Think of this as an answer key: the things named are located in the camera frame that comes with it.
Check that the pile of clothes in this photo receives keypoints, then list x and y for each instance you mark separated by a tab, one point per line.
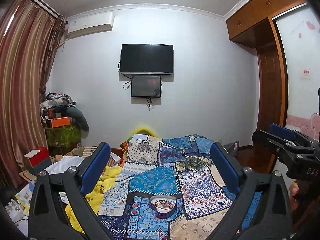
57	105

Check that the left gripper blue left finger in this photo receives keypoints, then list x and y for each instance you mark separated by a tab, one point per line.
91	168

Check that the white crumpled cloth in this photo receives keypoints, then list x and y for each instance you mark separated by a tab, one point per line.
63	165

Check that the yellow garment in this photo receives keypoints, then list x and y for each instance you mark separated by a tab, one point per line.
96	197

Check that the green patterned covered stand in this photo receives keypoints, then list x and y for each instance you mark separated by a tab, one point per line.
62	140

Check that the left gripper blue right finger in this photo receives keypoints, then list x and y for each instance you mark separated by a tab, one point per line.
227	166

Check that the yellow fluffy pillow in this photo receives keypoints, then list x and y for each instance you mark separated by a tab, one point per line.
142	133

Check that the orange box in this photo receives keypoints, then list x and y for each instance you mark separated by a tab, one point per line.
59	122

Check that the illustrated paper sheets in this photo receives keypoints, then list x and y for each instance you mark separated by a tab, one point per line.
18	208

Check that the wooden overhead cabinet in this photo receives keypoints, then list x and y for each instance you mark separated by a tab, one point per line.
250	25

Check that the pink heart wall decoration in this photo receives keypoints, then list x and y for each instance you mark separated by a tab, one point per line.
309	127

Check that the red and white box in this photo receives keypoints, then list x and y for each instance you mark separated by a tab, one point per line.
37	160

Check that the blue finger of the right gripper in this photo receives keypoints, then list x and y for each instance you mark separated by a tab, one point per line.
274	144
282	132

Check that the white air conditioner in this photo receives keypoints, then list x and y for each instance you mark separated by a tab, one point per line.
91	25

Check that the large black wall television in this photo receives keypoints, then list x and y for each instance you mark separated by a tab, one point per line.
147	59

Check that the person's right hand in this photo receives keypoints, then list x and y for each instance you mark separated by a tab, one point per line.
293	194

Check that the striped brown curtain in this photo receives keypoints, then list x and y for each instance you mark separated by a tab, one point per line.
29	42

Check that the wooden door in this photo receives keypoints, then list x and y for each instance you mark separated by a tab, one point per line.
270	86

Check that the blue patchwork bed quilt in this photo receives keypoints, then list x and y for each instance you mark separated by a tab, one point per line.
180	167

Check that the small black wall monitor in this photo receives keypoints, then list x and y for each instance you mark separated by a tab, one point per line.
146	86

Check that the white wall switch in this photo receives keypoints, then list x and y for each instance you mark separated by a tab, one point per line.
305	73

